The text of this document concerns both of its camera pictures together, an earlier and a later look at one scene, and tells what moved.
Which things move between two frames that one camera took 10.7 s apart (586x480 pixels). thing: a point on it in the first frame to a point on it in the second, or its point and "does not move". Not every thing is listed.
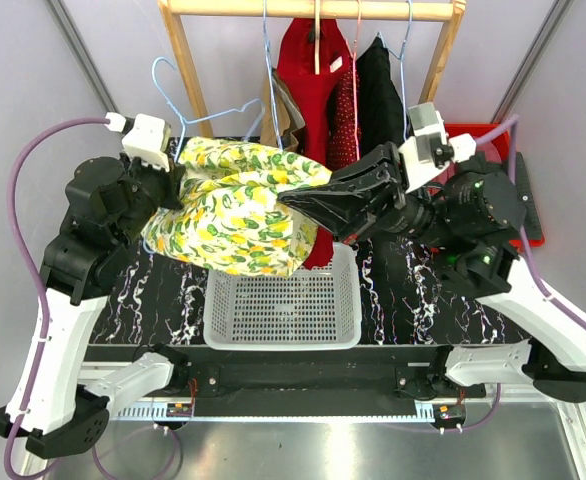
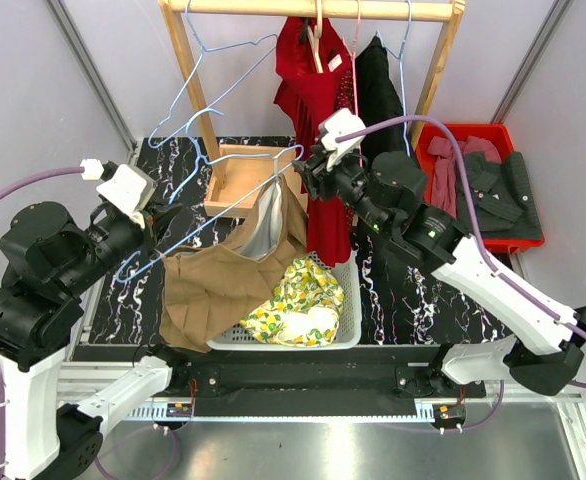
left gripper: x=171 y=178 to x=157 y=218
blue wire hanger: x=401 y=57 does not move
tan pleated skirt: x=283 y=119 to x=210 y=290
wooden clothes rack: x=171 y=12 does not move
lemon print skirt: x=230 y=216 to x=305 y=310
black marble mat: x=411 y=294 does not move
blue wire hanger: x=185 y=122 to x=150 y=144
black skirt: x=379 y=101 does not move
